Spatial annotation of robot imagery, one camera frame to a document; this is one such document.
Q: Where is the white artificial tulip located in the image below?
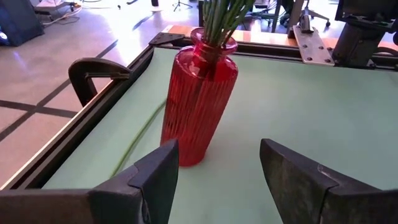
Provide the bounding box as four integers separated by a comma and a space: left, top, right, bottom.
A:
108, 98, 168, 179

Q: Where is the purple artificial flower bunch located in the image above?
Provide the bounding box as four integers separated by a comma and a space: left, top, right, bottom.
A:
201, 0, 233, 47
219, 0, 256, 44

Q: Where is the black corner bracket plate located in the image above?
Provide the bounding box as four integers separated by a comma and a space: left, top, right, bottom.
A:
148, 32, 187, 47

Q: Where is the black table clamp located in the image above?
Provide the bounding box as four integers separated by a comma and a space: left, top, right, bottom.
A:
68, 57, 133, 108

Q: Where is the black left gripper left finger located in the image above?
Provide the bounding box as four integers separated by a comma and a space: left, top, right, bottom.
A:
0, 139, 180, 224

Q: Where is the dark floor cabinet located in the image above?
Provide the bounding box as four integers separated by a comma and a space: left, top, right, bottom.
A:
0, 0, 45, 47

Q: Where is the red ribbed glass vase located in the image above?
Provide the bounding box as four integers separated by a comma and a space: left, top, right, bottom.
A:
160, 27, 239, 168

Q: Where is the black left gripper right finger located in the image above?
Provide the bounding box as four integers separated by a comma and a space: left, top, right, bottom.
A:
259, 138, 398, 224

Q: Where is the wooden arm base board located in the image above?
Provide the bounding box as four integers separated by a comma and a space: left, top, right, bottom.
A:
161, 24, 398, 53

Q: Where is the white floor cable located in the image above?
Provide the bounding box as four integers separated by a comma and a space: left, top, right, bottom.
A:
42, 2, 83, 26

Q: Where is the grey metal bracket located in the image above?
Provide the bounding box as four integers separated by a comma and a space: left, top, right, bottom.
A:
297, 14, 314, 34

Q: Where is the silver metal mounting plate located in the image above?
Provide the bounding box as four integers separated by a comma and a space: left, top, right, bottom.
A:
292, 24, 336, 67

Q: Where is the black table frame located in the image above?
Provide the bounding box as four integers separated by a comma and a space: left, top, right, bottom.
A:
0, 32, 398, 191

